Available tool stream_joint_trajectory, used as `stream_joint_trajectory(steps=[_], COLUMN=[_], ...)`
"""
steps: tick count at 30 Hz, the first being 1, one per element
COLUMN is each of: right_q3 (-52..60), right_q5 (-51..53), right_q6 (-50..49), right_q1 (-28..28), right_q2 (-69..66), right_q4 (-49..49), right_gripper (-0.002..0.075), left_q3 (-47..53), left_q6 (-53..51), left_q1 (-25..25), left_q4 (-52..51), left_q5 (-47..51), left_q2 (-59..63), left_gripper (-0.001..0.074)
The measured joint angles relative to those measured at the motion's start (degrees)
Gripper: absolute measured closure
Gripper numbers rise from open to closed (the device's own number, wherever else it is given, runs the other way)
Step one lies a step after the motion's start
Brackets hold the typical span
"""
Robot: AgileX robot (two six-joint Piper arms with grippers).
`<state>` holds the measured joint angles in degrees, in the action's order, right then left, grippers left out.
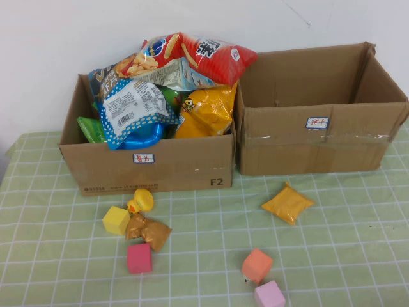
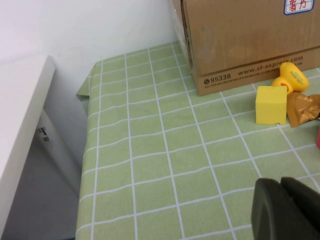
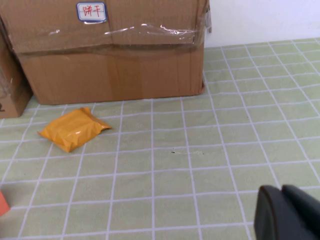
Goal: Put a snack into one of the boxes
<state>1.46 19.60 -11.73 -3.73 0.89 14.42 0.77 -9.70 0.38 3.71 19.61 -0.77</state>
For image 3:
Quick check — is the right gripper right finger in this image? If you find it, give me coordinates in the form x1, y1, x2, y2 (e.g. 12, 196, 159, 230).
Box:
282, 184, 320, 240

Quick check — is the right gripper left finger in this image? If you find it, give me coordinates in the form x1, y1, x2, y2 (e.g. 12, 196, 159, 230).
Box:
253, 185, 308, 240

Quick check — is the yellow-orange snack packet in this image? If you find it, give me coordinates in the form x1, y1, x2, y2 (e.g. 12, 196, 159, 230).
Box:
37, 107, 113, 153

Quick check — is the green checked tablecloth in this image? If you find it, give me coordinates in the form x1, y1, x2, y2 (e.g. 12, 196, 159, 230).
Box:
0, 37, 320, 240

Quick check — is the cardboard box with taped front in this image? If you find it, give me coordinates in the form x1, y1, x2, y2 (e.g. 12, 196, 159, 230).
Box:
0, 0, 213, 106

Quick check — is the orange foam cube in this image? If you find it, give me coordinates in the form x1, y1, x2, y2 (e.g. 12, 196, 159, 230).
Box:
0, 189, 11, 218

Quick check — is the white label red handwriting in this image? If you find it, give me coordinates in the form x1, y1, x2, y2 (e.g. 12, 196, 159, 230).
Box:
76, 1, 108, 24

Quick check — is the cardboard box printed F2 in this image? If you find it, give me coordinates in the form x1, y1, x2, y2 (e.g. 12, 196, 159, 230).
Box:
0, 34, 34, 120

